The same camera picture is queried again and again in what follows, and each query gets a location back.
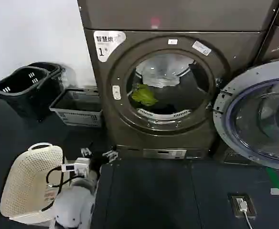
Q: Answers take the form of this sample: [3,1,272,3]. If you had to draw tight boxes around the grey stacked dryer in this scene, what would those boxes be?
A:
[76,0,279,32]

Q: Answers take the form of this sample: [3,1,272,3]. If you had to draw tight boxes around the grey plastic crate basket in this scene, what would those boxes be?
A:
[49,88,104,127]

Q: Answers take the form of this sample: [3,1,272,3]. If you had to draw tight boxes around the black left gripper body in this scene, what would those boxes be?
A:
[89,156,104,178]

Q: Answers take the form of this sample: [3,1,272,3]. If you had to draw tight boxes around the white label sticker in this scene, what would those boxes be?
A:
[192,41,212,54]

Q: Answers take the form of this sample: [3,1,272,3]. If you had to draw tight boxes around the cream perforated laundry basket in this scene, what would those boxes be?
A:
[0,142,65,225]

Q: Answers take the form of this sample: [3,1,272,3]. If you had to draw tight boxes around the grey dryer beside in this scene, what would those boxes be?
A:
[258,23,279,63]

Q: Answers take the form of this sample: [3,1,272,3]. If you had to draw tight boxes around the dark floor socket box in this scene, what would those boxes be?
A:
[227,193,258,219]

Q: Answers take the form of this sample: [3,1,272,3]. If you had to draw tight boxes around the round glass dryer door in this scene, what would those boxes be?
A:
[212,57,279,171]

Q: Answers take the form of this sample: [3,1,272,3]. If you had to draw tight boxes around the white garment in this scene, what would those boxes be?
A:
[135,67,181,89]

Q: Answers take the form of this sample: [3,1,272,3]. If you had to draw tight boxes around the black plastic laundry basket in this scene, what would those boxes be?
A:
[0,66,57,119]
[26,62,76,96]

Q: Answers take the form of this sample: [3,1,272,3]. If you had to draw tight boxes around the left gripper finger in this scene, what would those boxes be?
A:
[102,149,119,161]
[80,143,94,157]

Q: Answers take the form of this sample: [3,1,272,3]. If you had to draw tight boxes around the dark garment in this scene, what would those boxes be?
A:
[150,78,204,113]

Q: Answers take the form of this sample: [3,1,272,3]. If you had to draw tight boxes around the white plug with cable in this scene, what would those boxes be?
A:
[236,198,253,229]

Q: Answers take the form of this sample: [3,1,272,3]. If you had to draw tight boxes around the green garment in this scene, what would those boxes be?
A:
[131,83,159,107]

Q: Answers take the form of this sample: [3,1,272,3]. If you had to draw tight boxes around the grey dryer with number sticker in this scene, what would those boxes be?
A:
[83,28,268,161]

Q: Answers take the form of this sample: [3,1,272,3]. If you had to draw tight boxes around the green floor tape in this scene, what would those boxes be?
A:
[265,167,279,213]

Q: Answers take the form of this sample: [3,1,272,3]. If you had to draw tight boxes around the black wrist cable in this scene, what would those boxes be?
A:
[41,167,76,212]

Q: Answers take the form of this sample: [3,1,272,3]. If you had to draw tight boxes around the white number sticker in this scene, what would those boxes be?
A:
[93,30,127,63]

